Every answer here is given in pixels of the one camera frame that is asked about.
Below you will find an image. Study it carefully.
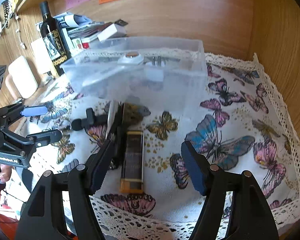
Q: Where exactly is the black and amber lighter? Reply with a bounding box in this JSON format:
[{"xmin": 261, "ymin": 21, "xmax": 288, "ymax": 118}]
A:
[{"xmin": 120, "ymin": 131, "xmax": 143, "ymax": 194}]

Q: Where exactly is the person's hand on handle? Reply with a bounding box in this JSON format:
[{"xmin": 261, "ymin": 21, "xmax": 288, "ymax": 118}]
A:
[{"xmin": 0, "ymin": 164, "xmax": 13, "ymax": 183}]

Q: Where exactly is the white rounded device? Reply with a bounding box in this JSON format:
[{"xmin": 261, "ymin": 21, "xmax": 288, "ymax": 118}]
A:
[{"xmin": 5, "ymin": 56, "xmax": 38, "ymax": 99}]

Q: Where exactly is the white card behind bottle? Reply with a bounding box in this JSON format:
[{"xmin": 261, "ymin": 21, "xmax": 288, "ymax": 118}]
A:
[{"xmin": 31, "ymin": 38, "xmax": 54, "ymax": 76}]

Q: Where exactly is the black clip microphone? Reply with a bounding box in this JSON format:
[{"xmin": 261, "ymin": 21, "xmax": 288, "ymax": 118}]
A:
[{"xmin": 71, "ymin": 108, "xmax": 108, "ymax": 131}]

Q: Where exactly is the dark wine bottle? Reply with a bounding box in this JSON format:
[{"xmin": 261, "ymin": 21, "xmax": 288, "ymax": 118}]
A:
[{"xmin": 40, "ymin": 1, "xmax": 71, "ymax": 76}]

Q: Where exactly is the silver metal pen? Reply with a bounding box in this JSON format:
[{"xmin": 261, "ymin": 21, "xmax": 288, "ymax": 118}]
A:
[{"xmin": 106, "ymin": 100, "xmax": 119, "ymax": 138}]

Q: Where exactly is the butterfly print lace tablecloth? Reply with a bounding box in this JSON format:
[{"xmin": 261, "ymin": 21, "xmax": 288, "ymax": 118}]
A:
[{"xmin": 17, "ymin": 54, "xmax": 300, "ymax": 239}]

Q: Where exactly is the stack of books and magazines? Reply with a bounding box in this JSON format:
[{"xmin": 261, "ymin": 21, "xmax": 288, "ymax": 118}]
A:
[{"xmin": 35, "ymin": 11, "xmax": 129, "ymax": 49}]

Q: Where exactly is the dark dried flower clump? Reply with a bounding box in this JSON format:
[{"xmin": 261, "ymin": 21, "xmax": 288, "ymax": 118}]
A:
[{"xmin": 122, "ymin": 103, "xmax": 151, "ymax": 127}]

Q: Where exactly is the white rotary cutter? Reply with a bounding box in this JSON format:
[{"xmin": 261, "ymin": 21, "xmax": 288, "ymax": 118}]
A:
[{"xmin": 117, "ymin": 51, "xmax": 145, "ymax": 65}]

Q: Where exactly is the small white box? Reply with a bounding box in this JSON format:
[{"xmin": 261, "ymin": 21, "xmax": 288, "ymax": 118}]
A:
[{"xmin": 97, "ymin": 23, "xmax": 127, "ymax": 42}]

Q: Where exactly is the white plug adapter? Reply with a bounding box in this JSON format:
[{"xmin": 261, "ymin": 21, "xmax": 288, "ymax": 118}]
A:
[{"xmin": 144, "ymin": 56, "xmax": 165, "ymax": 82}]

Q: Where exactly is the clear plastic storage box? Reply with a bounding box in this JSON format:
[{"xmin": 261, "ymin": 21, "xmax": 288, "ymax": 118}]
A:
[{"xmin": 61, "ymin": 36, "xmax": 207, "ymax": 119}]

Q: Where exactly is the white charging cable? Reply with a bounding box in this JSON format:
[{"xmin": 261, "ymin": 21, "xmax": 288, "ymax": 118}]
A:
[{"xmin": 14, "ymin": 10, "xmax": 27, "ymax": 50}]

